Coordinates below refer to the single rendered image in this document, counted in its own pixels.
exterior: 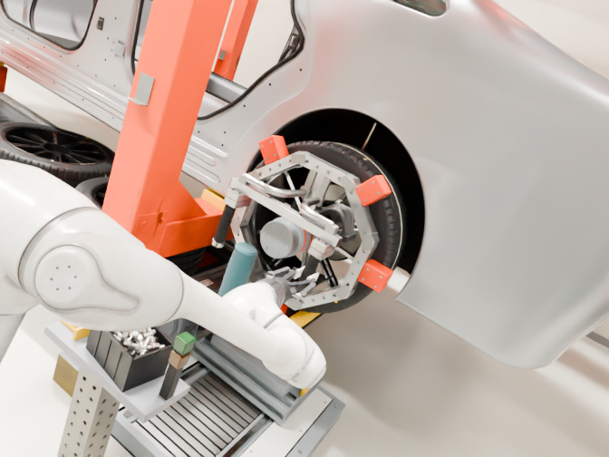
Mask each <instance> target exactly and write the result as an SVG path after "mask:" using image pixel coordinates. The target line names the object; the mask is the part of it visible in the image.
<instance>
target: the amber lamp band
mask: <svg viewBox="0 0 609 457"><path fill-rule="evenodd" d="M189 357H190V353H188V354H187V355H184V356H182V357H181V356H179V355H178V354H176V353H175V352H174V350H172V351H171V352H170V355H169V360H168V362H169V363H170V364H171V365H172V366H174V367H175V368H176V369H180V368H181V367H183V366H184V365H186V364H187V363H188V361H189Z"/></svg>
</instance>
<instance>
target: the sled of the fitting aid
mask: <svg viewBox="0 0 609 457"><path fill-rule="evenodd" d="M213 335H214V333H213V332H212V333H211V334H209V335H206V336H204V337H202V338H201V339H199V340H198V341H196V343H195V345H194V348H193V351H192V353H191V355H193V356H194V357H195V358H196V359H198V360H199V361H200V363H202V364H203V365H205V366H206V367H207V368H208V369H210V370H211V371H212V372H213V373H215V374H216V375H217V376H219V377H220V378H221V379H223V380H224V381H225V382H226V383H228V384H229V385H230V386H232V387H233V388H234V389H236V390H237V391H238V392H239V393H241V394H242V395H243V396H245V397H246V399H247V400H249V401H250V402H251V403H253V404H254V405H255V406H257V407H258V408H259V409H260V410H262V411H263V412H264V413H266V414H267V415H268V416H270V417H271V418H272V419H273V420H275V421H276V422H277V423H279V424H280V425H282V424H283V423H284V422H285V421H286V420H287V419H288V418H289V417H290V415H291V414H292V413H293V412H294V411H295V410H296V409H297V408H298V407H299V406H300V405H301V404H302V403H303V402H304V401H305V399H306V398H307V397H308V396H309V395H310V394H311V393H312V392H313V391H314V390H315V389H316V388H317V387H318V386H319V384H320V383H321V381H322V379H323V377H324V375H323V376H322V377H321V378H320V380H319V381H318V382H317V383H316V384H315V385H314V386H313V387H311V388H305V389H301V388H298V387H293V388H292V389H291V390H290V391H289V392H288V393H287V394H286V395H285V396H284V397H281V396H280V395H278V394H277V393H275V392H274V391H273V390H272V389H270V388H269V387H268V386H266V385H265V384H263V383H262V382H261V381H259V380H258V379H257V378H255V377H254V376H253V375H251V374H250V373H249V372H248V371H247V370H246V369H244V368H243V367H242V366H240V365H239V364H237V363H236V362H235V361H233V360H232V359H231V358H229V357H228V356H227V355H225V354H224V353H223V352H221V351H220V350H219V349H217V348H216V347H215V346H213V345H212V344H211V343H210V341H211V338H212V336H213ZM324 374H325V373H324Z"/></svg>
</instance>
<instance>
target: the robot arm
mask: <svg viewBox="0 0 609 457"><path fill-rule="evenodd" d="M304 268H305V266H304V267H301V268H296V267H293V269H292V270H291V269H290V267H284V268H281V269H278V270H276V271H268V272H267V275H266V278H264V279H262V280H260V281H258V282H256V283H254V284H253V283H250V284H245V285H243V286H240V287H237V288H235V289H233V290H231V291H230V292H228V293H227V294H225V295H224V296H223V297H220V296H219V295H217V294H216V293H214V292H213V291H211V290H210V289H208V288H207V287H205V286H203V285H201V284H200V283H199V282H197V281H196V280H194V279H192V278H191V277H189V276H187V275H186V274H185V273H183V272H182V271H181V270H180V269H179V268H178V267H177V266H175V265H174V264H173V263H172V262H170V261H168V260H167V259H165V258H163V257H161V256H160V255H158V254H157V253H155V252H153V251H151V250H148V249H146V248H145V246H144V244H143V243H142V242H140V241H139V240H138V239H136V238H135V237H134V236H132V235H131V233H129V232H128V231H127V230H126V229H125V228H123V227H122V226H121V225H120V224H118V223H117V222H116V221H115V220H113V219H112V218H111V217H109V216H108V215H107V214H105V213H104V212H103V211H101V210H100V209H98V208H97V207H96V206H95V205H94V204H93V203H92V202H91V201H90V200H89V199H88V198H86V197H85V196H84V195H82V194H81V193H80V192H79V191H77V190H75V189H74V188H72V187H71V186H69V185H68V184H66V183H65V182H63V181H61V180H59V179H57V178H56V177H54V176H53V175H51V174H50V173H48V172H46V171H44V170H41V169H39V168H36V167H34V166H30V165H26V164H22V163H18V162H15V161H10V160H0V364H1V363H2V361H3V359H4V357H5V354H6V352H7V350H8V348H9V346H10V344H11V343H12V341H13V339H14V337H15V334H16V332H17V330H18V328H19V326H20V325H21V323H22V321H23V319H24V316H25V314H26V312H27V311H29V310H31V309H32V308H34V307H36V306H38V305H40V304H41V305H42V306H43V307H44V308H45V309H46V310H47V311H48V312H49V313H51V314H52V315H53V316H55V317H57V318H59V319H61V320H62V321H64V322H66V323H68V324H70V325H73V326H78V327H81V328H86V329H91V330H100V331H117V332H125V331H139V330H142V329H145V328H149V327H154V326H161V325H164V324H166V323H168V322H169V321H172V320H175V319H178V318H181V317H182V318H186V319H188V320H190V321H193V322H195V323H197V324H199V325H201V326H203V327H205V328H206V329H208V330H209V331H211V332H213V333H214V334H216V335H219V336H220V337H222V338H224V339H226V340H227V341H228V342H230V343H232V344H233V345H236V346H238V347H239V348H241V349H243V350H245V351H246V352H248V353H250V354H251V355H253V356H255V357H257V358H258V359H260V360H262V361H263V363H264V365H265V367H266V368H267V369H268V370H269V371H270V372H272V373H274V374H276V375H278V376H279V377H280V378H282V379H284V380H286V381H287V382H288V383H289V384H291V385H293V386H295V387H298V388H301V389H305V388H311V387H313V386H314V385H315V384H316V383H317V382H318V381H319V380H320V378H321V377H322V376H323V375H324V372H325V369H326V367H325V365H326V362H325V359H324V355H323V353H322V352H321V350H320V348H319V347H318V345H317V344H316V343H315V342H314V341H313V340H312V338H311V337H310V336H309V335H308V334H307V333H306V332H305V331H304V330H303V329H302V328H301V327H300V326H298V325H297V324H296V323H295V322H294V321H292V320H291V319H289V318H288V317H287V316H286V315H285V314H284V313H283V312H282V311H281V310H280V309H279V308H280V307H281V306H282V305H283V303H284V302H286V301H287V300H288V299H289V298H295V297H296V298H298V299H299V302H301V303H303V301H304V299H305V298H306V297H307V296H308V295H310V294H311V293H312V292H313V291H314V288H315V281H316V279H317V278H318V276H319V274H320V273H319V272H317V273H315V274H313V275H311V276H310V277H308V278H307V280H304V281H300V282H292V283H291V282H289V281H290V280H291V279H292V278H294V279H297V278H298V277H300V276H302V272H303V270H304ZM300 290H303V291H301V292H300V293H296V292H297V291H300Z"/></svg>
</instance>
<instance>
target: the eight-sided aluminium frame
mask: <svg viewBox="0 0 609 457"><path fill-rule="evenodd" d="M301 165H302V166H304V167H306V168H307V169H309V170H314V171H316V172H317V173H318V174H319V175H321V176H323V177H327V178H329V179H330V180H331V181H333V182H335V183H337V184H338V185H340V186H342V187H344V189H345V192H346V195H347V198H348V200H349V203H350V206H351V209H352V210H353V215H354V219H355V222H356V225H357V228H358V230H359V233H360V236H361V239H362V243H361V246H360V247H359V249H358V251H357V253H356V255H355V257H354V259H353V262H352V264H351V266H350V268H349V270H348V272H347V274H346V276H345V278H344V280H343V283H342V285H341V286H338V287H331V288H327V289H324V290H320V291H316V292H313V293H311V294H310V295H308V296H307V297H306V298H305V299H304V301H303V303H301V302H299V301H298V300H295V299H294V298H289V299H288V300H287V301H286V302H284V304H286V305H287V306H288V307H291V308H292V309H293V310H298V309H303V308H306V307H310V306H317V305H321V304H325V303H329V302H333V301H337V300H342V299H345V298H348V297H349V296H351V295H352V294H353V293H354V291H355V289H356V288H357V286H358V284H359V282H360V281H359V280H357V278H358V276H359V275H360V273H361V270H362V268H363V265H364V263H366V262H367V261H369V260H370V259H371V257H372V254H373V252H374V250H375V249H376V248H377V245H378V243H379V241H380V239H379V236H378V231H377V230H376V227H375V225H374V222H373V219H372V214H371V212H370V209H369V206H365V207H364V206H363V205H362V203H361V201H360V199H359V197H358V195H357V193H356V191H355V189H356V187H357V186H359V185H361V182H360V179H359V178H357V177H355V176H354V175H353V174H351V173H349V172H347V171H345V170H342V169H340V168H338V167H336V166H334V165H333V164H331V163H329V162H327V161H325V160H322V159H320V158H318V157H316V156H314V155H313V154H311V153H309V152H307V151H298V152H295V153H292V154H291V155H289V156H286V157H284V158H283V159H280V160H277V161H275V162H272V163H270V164H268V165H266V166H264V167H262V168H260V169H257V170H254V171H251V172H249V175H251V176H253V177H255V178H256V179H258V180H261V181H262V182H264V181H265V180H268V179H270V178H273V177H274V176H277V175H279V174H281V173H284V172H286V171H288V170H291V169H294V168H296V167H298V166H301ZM329 173H330V174H329ZM255 205H256V201H255V200H253V199H252V200H251V203H250V205H249V206H247V207H242V208H237V209H236V212H235V215H234V218H232V222H231V225H230V226H231V228H232V232H233V234H234V237H235V240H236V243H240V242H246V243H248V244H251V245H253V246H254V247H255V246H256V245H255V242H254V240H253V237H252V234H251V231H250V228H249V226H248V222H249V220H250V218H251V215H252V213H253V210H254V207H255ZM266 275H267V272H265V271H264V269H263V268H262V265H261V262H260V258H259V256H258V255H257V257H256V262H255V265H254V266H253V269H252V272H251V275H250V277H249V279H248V280H250V281H251V282H252V283H253V284H254V283H256V282H258V281H260V280H262V279H264V278H266Z"/></svg>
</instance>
